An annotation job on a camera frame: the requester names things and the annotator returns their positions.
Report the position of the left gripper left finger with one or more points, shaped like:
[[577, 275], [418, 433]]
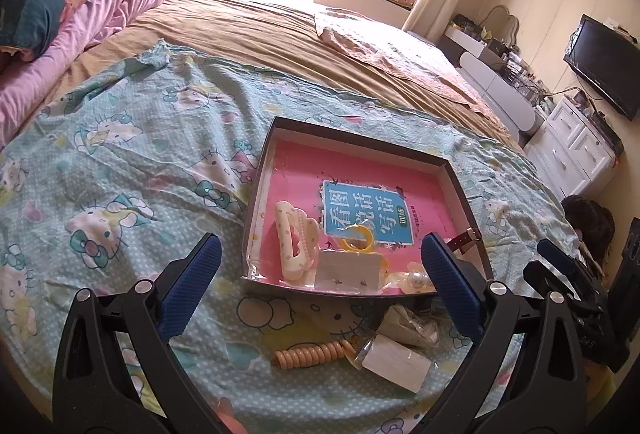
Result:
[[183, 283]]

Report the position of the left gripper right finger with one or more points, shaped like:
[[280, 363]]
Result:
[[458, 284]]

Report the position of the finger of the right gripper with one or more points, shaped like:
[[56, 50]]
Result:
[[545, 283], [556, 257]]

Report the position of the beige item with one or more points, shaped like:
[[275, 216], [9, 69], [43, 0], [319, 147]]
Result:
[[401, 325]]

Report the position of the white card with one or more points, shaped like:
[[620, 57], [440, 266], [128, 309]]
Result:
[[393, 362]]

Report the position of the yellow rings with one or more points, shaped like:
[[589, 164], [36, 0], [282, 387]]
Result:
[[360, 238]]

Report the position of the earring card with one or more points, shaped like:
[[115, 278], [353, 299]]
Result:
[[349, 272]]

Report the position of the cream white hair claw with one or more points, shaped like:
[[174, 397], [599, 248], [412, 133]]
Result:
[[298, 236]]

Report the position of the pearl hair clip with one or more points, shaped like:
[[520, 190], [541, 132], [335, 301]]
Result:
[[413, 280]]

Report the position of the white drawer cabinet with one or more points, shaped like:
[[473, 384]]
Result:
[[571, 156]]

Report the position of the Hello Kitty teal bed sheet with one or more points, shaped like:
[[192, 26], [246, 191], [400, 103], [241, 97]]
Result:
[[125, 173]]

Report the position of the dark shallow cardboard box tray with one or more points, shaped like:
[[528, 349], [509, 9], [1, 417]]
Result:
[[360, 208]]

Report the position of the black flat screen television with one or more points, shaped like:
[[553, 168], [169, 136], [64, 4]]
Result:
[[608, 62]]

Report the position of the white grey dressing table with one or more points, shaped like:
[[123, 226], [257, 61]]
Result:
[[481, 67]]

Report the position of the tan brown blanket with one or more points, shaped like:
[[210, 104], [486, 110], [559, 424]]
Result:
[[267, 33]]

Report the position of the pink floral thin blanket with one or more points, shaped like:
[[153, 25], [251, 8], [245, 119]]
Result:
[[395, 53]]

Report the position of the pink quilt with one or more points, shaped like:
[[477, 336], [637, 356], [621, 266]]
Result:
[[24, 85]]

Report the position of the wavy frame vanity mirror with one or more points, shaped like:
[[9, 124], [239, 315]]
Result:
[[502, 25]]

